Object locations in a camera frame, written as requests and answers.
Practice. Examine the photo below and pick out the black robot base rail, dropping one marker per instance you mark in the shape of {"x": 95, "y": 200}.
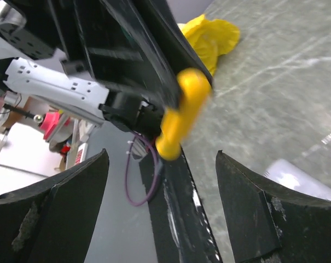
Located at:
{"x": 180, "y": 225}

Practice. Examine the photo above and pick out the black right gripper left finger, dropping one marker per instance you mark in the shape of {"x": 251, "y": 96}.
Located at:
{"x": 53, "y": 220}

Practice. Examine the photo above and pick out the yellow handled screwdriver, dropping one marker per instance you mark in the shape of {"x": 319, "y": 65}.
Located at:
{"x": 176, "y": 124}

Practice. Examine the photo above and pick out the yellow napa cabbage toy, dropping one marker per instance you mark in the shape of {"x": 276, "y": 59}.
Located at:
{"x": 210, "y": 39}

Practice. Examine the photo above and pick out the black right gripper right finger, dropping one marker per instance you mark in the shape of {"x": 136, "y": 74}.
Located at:
{"x": 268, "y": 222}

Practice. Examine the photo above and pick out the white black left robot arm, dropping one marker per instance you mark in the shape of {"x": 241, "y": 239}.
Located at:
{"x": 30, "y": 64}

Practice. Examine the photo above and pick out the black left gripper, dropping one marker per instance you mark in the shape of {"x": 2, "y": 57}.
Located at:
{"x": 133, "y": 46}

